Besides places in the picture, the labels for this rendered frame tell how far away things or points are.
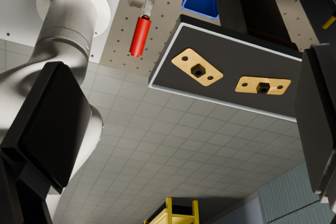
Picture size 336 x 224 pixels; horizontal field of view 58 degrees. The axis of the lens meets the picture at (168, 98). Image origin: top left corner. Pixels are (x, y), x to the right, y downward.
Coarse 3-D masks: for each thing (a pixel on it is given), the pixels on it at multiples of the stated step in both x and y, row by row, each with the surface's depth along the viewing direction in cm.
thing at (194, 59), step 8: (176, 56) 44; (192, 56) 44; (200, 56) 44; (176, 64) 45; (184, 64) 45; (192, 64) 45; (200, 64) 45; (208, 64) 45; (192, 72) 45; (200, 72) 46; (208, 72) 47; (216, 72) 47; (200, 80) 48; (208, 80) 48
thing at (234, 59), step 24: (192, 48) 43; (216, 48) 43; (240, 48) 43; (168, 72) 47; (240, 72) 47; (264, 72) 47; (288, 72) 47; (216, 96) 52; (240, 96) 52; (264, 96) 52; (288, 96) 52
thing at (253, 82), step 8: (240, 80) 48; (248, 80) 48; (256, 80) 48; (264, 80) 48; (272, 80) 48; (280, 80) 48; (288, 80) 48; (240, 88) 50; (248, 88) 50; (256, 88) 50; (264, 88) 49; (272, 88) 50; (280, 88) 50
